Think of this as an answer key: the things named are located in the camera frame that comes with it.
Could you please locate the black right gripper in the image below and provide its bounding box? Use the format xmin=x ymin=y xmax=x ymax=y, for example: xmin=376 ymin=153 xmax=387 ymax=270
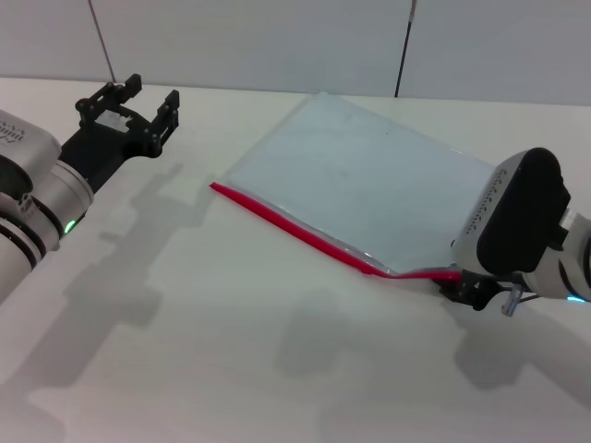
xmin=437 ymin=270 xmax=514 ymax=312

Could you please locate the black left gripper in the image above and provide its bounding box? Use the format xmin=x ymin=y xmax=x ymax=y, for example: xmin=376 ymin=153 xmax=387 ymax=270
xmin=58 ymin=73 xmax=181 ymax=191

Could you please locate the clear document bag red zipper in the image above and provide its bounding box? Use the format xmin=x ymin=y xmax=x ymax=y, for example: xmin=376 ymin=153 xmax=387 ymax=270
xmin=209 ymin=90 xmax=498 ymax=281

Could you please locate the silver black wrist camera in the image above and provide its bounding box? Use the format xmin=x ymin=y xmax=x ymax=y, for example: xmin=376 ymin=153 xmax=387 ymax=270
xmin=451 ymin=147 xmax=573 ymax=281
xmin=0 ymin=108 xmax=63 ymax=198

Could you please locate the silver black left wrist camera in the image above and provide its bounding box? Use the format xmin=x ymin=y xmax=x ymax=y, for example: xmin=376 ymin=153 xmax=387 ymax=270
xmin=0 ymin=108 xmax=63 ymax=198

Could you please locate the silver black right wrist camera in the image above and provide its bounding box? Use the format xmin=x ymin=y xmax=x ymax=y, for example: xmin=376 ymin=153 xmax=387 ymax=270
xmin=451 ymin=147 xmax=573 ymax=281

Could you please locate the silver metal connector plug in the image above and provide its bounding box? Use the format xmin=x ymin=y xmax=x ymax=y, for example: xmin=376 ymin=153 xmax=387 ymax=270
xmin=501 ymin=282 xmax=524 ymax=317

